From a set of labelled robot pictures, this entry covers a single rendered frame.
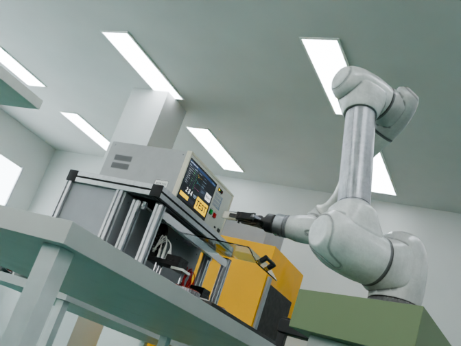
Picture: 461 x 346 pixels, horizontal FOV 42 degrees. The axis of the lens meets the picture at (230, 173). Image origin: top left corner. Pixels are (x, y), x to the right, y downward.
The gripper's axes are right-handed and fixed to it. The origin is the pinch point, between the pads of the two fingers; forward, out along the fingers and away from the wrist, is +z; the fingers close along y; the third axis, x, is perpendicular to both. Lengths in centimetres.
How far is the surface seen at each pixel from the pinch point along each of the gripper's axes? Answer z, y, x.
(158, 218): 5.0, -40.6, -18.2
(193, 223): 6.6, -14.5, -10.2
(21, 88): 37, -91, 1
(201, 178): 9.4, -16.1, 8.3
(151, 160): 26.0, -28.9, 7.4
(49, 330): 112, 54, -65
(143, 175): 27.2, -28.9, 0.9
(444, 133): -18, 312, 212
